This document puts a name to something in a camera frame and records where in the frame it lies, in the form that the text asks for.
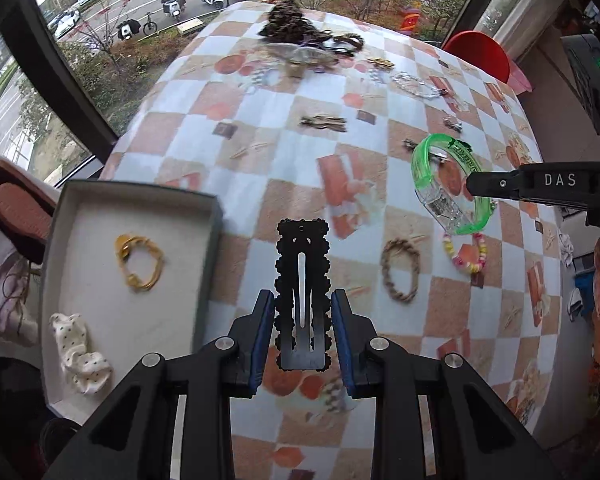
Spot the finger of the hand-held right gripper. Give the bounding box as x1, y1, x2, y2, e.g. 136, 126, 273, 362
466, 162, 589, 211

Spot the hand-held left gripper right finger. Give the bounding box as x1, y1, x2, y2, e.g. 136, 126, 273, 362
330, 289, 563, 480

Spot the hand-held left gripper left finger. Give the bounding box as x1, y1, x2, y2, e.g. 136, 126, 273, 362
42, 289, 276, 480

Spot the black scalloped hair clip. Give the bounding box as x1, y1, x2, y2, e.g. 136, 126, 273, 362
274, 219, 337, 372

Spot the green translucent bangle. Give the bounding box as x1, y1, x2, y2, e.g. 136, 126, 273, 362
411, 133, 497, 237

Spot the grey cardboard box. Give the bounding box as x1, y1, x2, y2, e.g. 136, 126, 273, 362
39, 180, 224, 426

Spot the silver star hair clip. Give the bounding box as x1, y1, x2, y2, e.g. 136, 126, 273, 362
300, 114, 349, 132

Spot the red plastic chair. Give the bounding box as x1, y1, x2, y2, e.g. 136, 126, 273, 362
442, 31, 534, 94

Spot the checkered tablecloth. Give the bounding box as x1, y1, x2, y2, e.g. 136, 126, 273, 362
99, 0, 563, 480

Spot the white polka dot scrunchie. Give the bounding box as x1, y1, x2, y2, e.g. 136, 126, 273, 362
49, 313, 113, 395

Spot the black gold scrunchie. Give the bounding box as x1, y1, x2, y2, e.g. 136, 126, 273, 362
325, 32, 366, 56

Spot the dark round object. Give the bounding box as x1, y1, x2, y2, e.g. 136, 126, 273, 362
0, 357, 83, 480

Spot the crystal hair accessory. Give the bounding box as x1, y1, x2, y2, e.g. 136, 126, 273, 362
240, 65, 281, 94

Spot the clear hair claw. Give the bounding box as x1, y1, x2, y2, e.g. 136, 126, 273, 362
267, 42, 339, 74

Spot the pink white towel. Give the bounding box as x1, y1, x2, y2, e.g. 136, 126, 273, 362
0, 225, 42, 348

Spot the brown slipper pink sole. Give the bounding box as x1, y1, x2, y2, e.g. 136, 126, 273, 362
0, 161, 58, 264

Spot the leopard print scrunchie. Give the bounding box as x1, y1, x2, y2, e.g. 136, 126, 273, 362
257, 2, 331, 43

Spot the black covered scooter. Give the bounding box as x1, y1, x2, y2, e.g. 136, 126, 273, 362
116, 17, 142, 41

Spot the beige braided hair tie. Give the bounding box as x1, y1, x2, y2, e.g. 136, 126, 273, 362
381, 239, 421, 304

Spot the pink yellow beaded bracelet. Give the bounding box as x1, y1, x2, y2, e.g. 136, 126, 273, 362
441, 232, 488, 275

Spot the clear beaded bracelet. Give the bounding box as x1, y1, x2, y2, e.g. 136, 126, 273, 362
390, 72, 447, 101

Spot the yellow beaded hair tie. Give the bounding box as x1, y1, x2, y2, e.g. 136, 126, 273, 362
115, 234, 164, 291

